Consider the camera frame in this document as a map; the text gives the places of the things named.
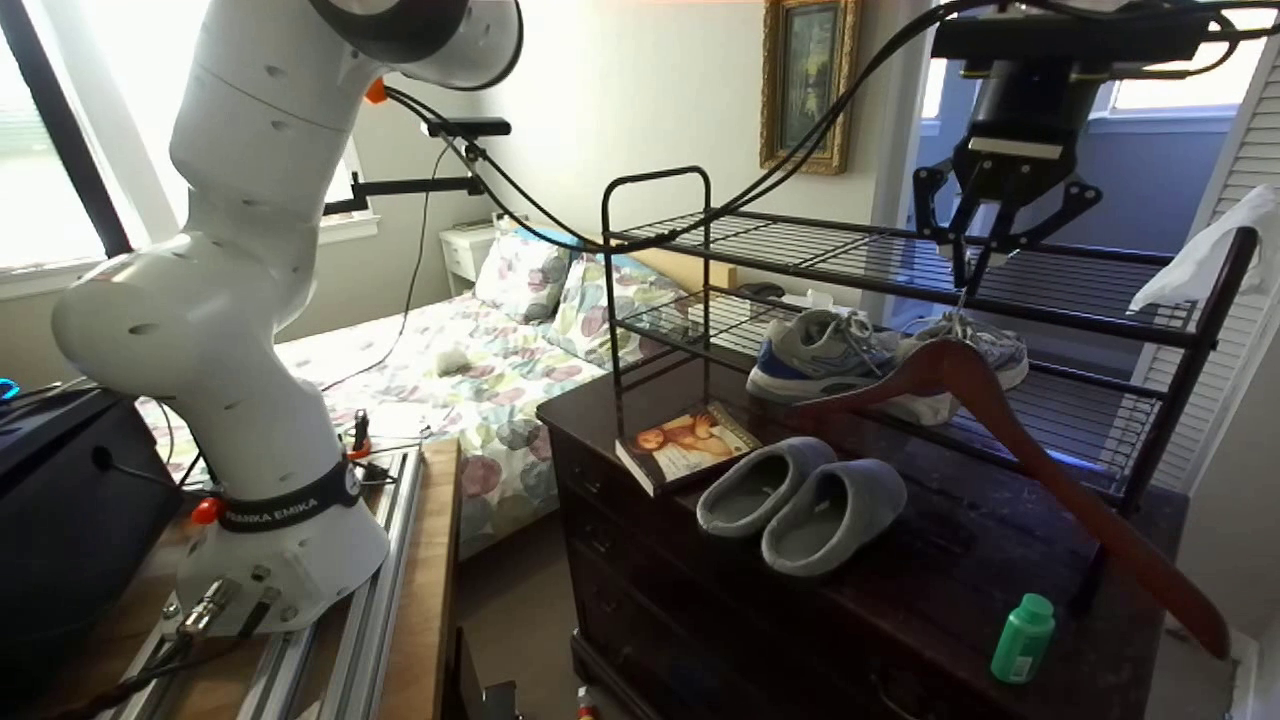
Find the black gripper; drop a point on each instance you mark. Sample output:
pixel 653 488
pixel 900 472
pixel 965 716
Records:
pixel 1017 158

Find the brown wooden hanger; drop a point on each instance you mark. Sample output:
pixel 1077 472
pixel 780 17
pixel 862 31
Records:
pixel 963 375

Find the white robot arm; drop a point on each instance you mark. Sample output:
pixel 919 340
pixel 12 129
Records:
pixel 192 318

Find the grey blue sneaker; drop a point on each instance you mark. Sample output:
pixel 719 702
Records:
pixel 822 352

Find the white cloth on rack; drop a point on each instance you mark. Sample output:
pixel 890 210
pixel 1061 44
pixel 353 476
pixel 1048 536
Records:
pixel 1192 268

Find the gold framed picture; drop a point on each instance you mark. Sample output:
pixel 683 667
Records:
pixel 804 67

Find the grey slipper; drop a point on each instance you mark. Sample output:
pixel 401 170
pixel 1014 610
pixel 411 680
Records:
pixel 759 485
pixel 834 513

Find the dark wooden dresser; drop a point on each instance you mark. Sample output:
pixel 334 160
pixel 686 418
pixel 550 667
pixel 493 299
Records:
pixel 686 625

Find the green pill bottle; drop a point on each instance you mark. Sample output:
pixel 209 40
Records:
pixel 1024 636

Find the floral pillow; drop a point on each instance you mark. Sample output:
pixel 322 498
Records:
pixel 520 276

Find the polka dot bedspread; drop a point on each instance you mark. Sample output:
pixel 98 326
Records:
pixel 468 375

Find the light wooden robot table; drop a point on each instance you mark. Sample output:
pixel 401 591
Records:
pixel 374 659

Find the black case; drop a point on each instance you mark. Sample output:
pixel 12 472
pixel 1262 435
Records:
pixel 82 507

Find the black wire rack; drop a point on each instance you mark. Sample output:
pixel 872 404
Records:
pixel 1106 385

